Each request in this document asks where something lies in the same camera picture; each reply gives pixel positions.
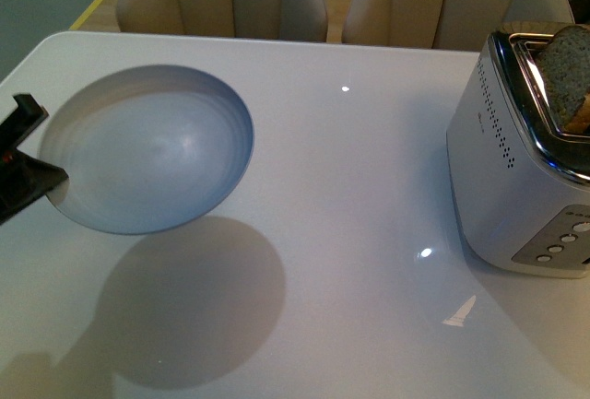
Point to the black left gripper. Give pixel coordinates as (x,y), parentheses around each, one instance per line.
(24,179)

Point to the white round plate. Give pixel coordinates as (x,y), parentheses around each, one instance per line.
(148,148)

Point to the brown bread slice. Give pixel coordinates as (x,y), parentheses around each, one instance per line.
(564,68)

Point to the white chrome two-slot toaster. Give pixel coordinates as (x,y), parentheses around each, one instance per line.
(520,176)

